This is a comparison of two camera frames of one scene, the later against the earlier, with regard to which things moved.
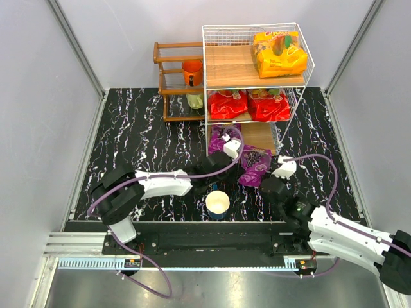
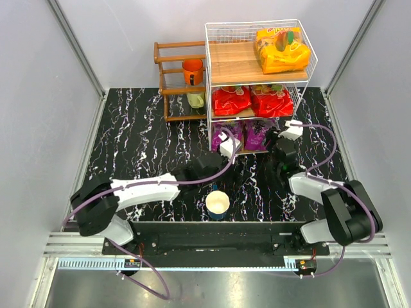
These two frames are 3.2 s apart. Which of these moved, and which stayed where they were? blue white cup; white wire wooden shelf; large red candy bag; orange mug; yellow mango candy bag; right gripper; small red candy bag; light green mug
Moved: large red candy bag; small red candy bag; right gripper; yellow mango candy bag
Stayed: orange mug; white wire wooden shelf; blue white cup; light green mug
